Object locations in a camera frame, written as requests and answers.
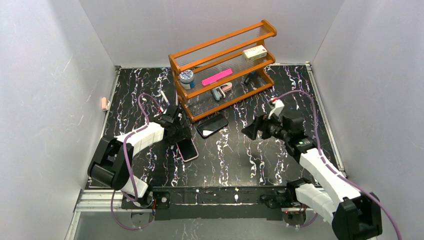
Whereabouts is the phone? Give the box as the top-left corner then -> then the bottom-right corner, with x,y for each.
176,139 -> 199,163

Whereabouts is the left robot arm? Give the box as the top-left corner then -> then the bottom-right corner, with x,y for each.
87,105 -> 191,202

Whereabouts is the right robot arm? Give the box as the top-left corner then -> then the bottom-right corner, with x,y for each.
241,110 -> 383,240

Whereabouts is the white marker pen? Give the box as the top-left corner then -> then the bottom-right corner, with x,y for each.
175,91 -> 179,107

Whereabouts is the purple white pen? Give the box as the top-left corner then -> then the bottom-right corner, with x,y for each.
160,90 -> 171,106

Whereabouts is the black smartphone on table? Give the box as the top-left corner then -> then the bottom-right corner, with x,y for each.
196,113 -> 229,139

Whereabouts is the blue lidded jar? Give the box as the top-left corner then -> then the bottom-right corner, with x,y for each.
179,69 -> 195,90

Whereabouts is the pink and blue stapler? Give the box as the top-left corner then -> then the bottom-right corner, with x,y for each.
211,82 -> 233,102

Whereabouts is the small black clip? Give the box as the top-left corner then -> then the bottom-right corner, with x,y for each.
243,73 -> 255,85

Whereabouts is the pink flat bar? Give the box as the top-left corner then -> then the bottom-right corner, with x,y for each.
202,68 -> 233,86

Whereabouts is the orange wooden shelf rack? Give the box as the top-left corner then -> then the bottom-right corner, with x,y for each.
168,19 -> 277,123

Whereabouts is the cream rectangular box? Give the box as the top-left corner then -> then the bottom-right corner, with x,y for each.
242,45 -> 268,63

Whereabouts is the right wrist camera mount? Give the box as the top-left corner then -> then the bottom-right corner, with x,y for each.
267,97 -> 285,120

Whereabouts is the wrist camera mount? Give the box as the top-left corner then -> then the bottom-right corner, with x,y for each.
154,105 -> 170,117
267,97 -> 285,120

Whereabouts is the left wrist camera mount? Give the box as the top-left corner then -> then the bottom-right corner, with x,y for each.
154,105 -> 170,117

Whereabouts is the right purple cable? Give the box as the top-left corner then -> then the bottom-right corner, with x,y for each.
270,89 -> 403,240

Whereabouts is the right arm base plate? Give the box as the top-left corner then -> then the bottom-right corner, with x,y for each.
259,187 -> 308,212

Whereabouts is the pink wall hook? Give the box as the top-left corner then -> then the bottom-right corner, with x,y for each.
101,97 -> 111,111

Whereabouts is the aluminium front frame rail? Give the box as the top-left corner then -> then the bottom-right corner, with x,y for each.
65,186 -> 322,240

